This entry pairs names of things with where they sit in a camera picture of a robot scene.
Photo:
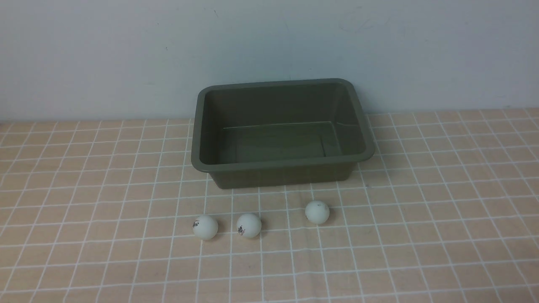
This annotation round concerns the white table-tennis ball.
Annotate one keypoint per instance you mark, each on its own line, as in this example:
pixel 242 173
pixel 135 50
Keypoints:
pixel 249 225
pixel 317 212
pixel 205 227

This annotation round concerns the olive green plastic bin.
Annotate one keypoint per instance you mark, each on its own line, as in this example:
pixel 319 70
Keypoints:
pixel 280 133

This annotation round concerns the checkered peach tablecloth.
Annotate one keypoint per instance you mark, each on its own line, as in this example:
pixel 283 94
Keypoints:
pixel 102 212

